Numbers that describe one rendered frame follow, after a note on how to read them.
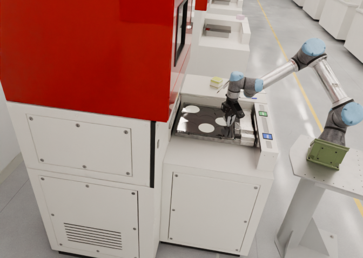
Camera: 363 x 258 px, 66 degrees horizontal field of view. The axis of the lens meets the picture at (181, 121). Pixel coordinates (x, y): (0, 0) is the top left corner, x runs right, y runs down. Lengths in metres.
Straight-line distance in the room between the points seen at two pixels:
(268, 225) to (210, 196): 0.88
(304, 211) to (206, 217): 0.67
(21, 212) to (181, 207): 1.34
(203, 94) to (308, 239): 1.31
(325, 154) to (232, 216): 0.67
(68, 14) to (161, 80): 0.41
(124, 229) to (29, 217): 1.00
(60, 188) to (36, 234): 0.82
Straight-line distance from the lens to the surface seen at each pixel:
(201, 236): 2.05
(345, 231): 2.78
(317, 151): 1.84
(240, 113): 1.71
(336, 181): 1.82
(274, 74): 1.84
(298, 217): 2.18
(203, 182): 1.67
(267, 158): 1.63
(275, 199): 2.74
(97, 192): 1.62
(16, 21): 1.28
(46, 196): 1.81
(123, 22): 1.08
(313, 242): 2.44
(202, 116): 1.90
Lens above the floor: 1.89
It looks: 33 degrees down
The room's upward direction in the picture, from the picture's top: 5 degrees clockwise
